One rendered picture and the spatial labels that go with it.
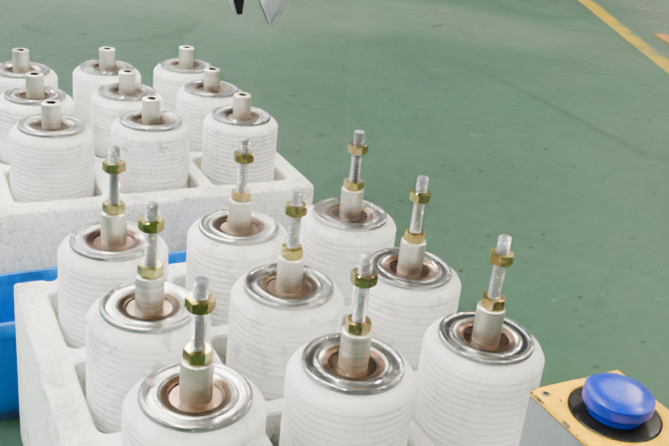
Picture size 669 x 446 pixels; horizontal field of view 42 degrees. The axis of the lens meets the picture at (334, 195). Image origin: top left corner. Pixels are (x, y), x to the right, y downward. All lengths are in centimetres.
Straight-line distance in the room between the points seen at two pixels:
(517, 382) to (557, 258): 80
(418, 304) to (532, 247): 75
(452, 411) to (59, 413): 30
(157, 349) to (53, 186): 43
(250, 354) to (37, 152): 42
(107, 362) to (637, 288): 95
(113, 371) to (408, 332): 25
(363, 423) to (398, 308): 16
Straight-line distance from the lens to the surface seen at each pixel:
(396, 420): 64
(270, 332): 71
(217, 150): 112
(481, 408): 69
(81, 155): 106
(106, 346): 68
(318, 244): 86
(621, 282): 145
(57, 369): 76
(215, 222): 84
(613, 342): 127
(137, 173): 108
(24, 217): 104
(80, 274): 78
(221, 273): 81
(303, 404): 63
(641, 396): 54
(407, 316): 76
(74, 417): 71
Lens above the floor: 61
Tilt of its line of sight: 23 degrees down
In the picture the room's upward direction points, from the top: 6 degrees clockwise
